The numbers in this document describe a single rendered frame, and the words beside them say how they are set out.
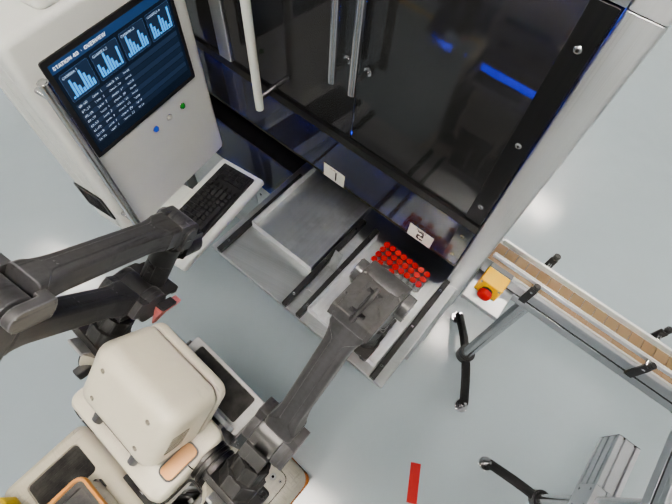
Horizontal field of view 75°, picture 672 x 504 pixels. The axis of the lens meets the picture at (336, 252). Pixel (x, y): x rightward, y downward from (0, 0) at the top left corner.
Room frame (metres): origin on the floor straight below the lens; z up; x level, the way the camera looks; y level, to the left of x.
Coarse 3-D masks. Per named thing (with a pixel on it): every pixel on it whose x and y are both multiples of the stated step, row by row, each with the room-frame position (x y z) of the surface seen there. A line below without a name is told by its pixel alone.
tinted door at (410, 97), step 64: (384, 0) 0.84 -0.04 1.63; (448, 0) 0.77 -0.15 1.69; (512, 0) 0.71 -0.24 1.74; (576, 0) 0.66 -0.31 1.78; (384, 64) 0.83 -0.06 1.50; (448, 64) 0.75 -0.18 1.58; (512, 64) 0.68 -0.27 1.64; (384, 128) 0.81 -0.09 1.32; (448, 128) 0.72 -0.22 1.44; (512, 128) 0.65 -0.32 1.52; (448, 192) 0.68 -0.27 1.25
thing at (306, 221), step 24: (312, 168) 0.98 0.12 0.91; (288, 192) 0.88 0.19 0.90; (312, 192) 0.90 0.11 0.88; (336, 192) 0.91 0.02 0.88; (264, 216) 0.78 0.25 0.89; (288, 216) 0.79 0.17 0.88; (312, 216) 0.80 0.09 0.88; (336, 216) 0.81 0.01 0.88; (360, 216) 0.80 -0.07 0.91; (288, 240) 0.70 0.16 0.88; (312, 240) 0.71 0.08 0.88; (336, 240) 0.70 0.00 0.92; (312, 264) 0.62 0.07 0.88
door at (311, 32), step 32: (224, 0) 1.12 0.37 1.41; (256, 0) 1.05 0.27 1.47; (288, 0) 0.99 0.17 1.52; (320, 0) 0.93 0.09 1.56; (352, 0) 0.88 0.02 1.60; (256, 32) 1.06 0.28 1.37; (288, 32) 0.99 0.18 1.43; (320, 32) 0.93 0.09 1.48; (352, 32) 0.88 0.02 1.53; (288, 64) 0.99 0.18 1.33; (320, 64) 0.93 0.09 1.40; (288, 96) 1.00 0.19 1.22; (320, 96) 0.93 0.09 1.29
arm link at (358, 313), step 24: (360, 288) 0.26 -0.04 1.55; (384, 288) 0.27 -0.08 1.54; (408, 288) 0.28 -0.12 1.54; (336, 312) 0.22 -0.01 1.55; (360, 312) 0.23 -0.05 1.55; (384, 312) 0.23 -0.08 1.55; (336, 336) 0.20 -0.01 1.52; (360, 336) 0.19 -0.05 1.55; (312, 360) 0.17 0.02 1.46; (336, 360) 0.17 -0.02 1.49; (312, 384) 0.14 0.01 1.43; (264, 408) 0.11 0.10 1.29; (288, 408) 0.11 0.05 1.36; (288, 432) 0.07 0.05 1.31; (288, 456) 0.04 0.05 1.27
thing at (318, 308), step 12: (372, 240) 0.71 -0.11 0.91; (360, 252) 0.66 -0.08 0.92; (372, 252) 0.69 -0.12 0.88; (348, 264) 0.62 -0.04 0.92; (348, 276) 0.59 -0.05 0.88; (336, 288) 0.54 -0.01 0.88; (420, 288) 0.58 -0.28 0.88; (432, 288) 0.58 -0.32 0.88; (324, 300) 0.50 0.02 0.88; (420, 300) 0.54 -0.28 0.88; (312, 312) 0.45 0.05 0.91; (324, 312) 0.46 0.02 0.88; (324, 324) 0.42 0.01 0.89; (396, 324) 0.45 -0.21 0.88; (408, 324) 0.45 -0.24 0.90; (396, 336) 0.41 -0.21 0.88; (384, 348) 0.37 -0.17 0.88; (372, 360) 0.32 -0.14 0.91
